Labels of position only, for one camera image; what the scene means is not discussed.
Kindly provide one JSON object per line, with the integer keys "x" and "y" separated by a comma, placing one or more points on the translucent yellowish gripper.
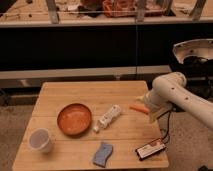
{"x": 155, "y": 112}

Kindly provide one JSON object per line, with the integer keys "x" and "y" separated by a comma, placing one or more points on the orange pepper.
{"x": 140, "y": 108}

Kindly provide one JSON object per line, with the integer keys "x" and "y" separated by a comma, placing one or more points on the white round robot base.
{"x": 197, "y": 47}

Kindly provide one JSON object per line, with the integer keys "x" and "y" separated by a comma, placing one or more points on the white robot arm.
{"x": 170, "y": 88}

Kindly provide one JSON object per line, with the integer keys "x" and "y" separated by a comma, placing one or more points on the orange ceramic bowl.
{"x": 74, "y": 119}

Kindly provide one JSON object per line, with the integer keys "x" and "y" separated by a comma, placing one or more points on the white remote controller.
{"x": 107, "y": 118}

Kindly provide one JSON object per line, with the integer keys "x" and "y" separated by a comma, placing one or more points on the black and white electronic box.
{"x": 150, "y": 149}

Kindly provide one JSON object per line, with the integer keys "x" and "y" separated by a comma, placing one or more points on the blue sponge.
{"x": 102, "y": 154}

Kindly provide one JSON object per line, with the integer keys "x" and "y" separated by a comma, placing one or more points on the wooden table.
{"x": 131, "y": 130}

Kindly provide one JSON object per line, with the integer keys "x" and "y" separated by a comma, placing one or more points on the orange crate in background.
{"x": 118, "y": 8}

